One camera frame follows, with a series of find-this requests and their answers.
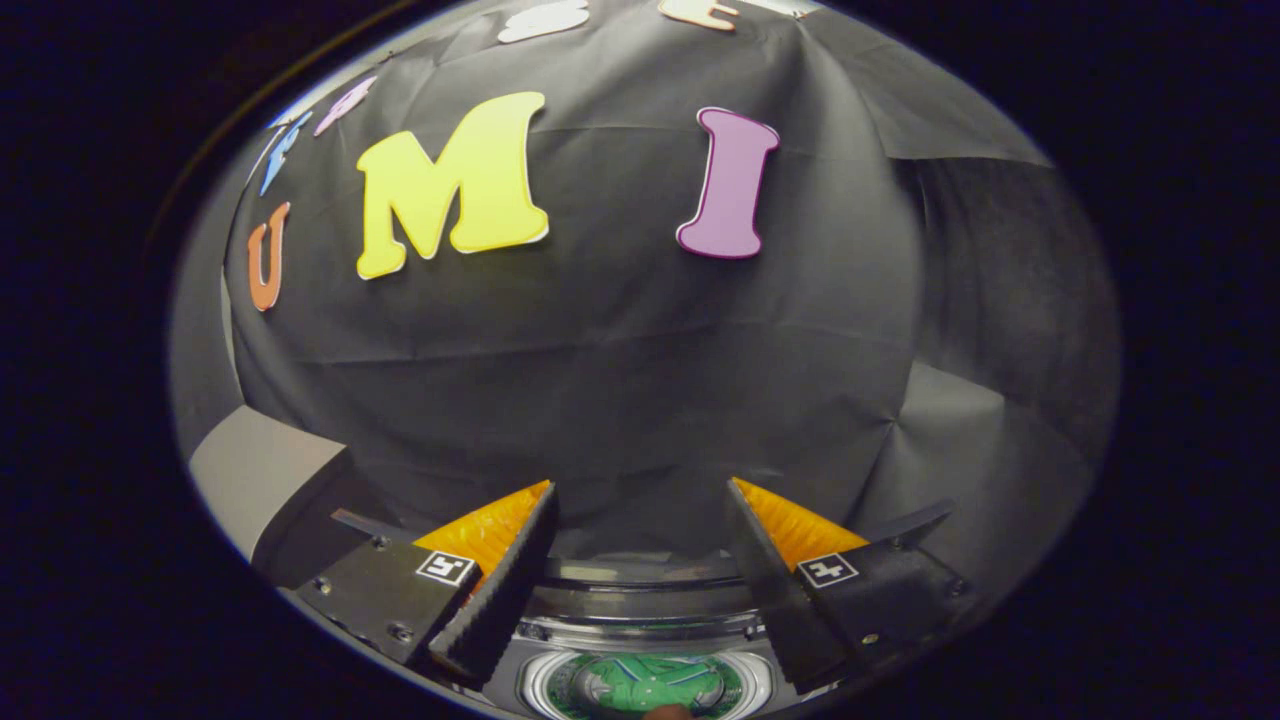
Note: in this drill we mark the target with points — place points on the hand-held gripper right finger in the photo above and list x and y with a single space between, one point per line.
775 600

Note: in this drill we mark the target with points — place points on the green polo shirt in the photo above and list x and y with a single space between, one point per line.
640 685

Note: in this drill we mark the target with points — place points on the beige cabinet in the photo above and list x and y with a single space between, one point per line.
250 470

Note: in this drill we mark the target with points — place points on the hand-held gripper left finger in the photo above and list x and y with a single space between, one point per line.
500 600

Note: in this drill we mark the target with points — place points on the grey washing machine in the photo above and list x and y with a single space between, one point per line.
640 632

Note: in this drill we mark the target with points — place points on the black backdrop cloth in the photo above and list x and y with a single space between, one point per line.
620 350

